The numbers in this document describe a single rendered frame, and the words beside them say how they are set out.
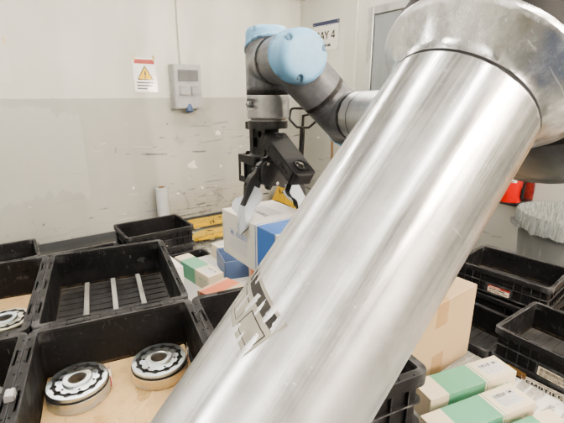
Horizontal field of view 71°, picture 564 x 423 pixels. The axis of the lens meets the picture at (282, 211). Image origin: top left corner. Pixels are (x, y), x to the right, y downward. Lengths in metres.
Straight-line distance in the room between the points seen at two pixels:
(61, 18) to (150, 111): 0.97
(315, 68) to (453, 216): 0.43
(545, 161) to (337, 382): 0.23
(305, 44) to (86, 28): 3.45
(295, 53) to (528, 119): 0.40
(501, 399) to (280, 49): 0.79
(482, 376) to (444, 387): 0.10
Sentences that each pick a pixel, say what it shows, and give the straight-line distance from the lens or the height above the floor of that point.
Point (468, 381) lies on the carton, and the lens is 1.01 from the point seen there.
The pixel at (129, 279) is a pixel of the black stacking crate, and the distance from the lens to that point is 1.27.
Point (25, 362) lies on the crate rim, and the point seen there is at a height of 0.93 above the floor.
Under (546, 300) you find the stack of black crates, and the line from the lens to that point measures 1.97.
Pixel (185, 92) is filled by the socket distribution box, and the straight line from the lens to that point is 3.99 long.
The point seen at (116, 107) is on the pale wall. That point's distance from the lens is 3.96.
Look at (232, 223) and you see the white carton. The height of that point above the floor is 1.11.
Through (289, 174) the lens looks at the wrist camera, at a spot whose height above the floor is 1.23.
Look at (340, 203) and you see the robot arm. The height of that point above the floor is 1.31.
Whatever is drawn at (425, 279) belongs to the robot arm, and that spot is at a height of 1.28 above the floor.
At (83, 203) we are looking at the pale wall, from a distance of 4.00.
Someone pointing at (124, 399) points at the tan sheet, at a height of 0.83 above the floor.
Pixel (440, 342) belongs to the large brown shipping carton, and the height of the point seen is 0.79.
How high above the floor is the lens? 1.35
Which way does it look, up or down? 16 degrees down
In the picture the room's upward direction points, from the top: straight up
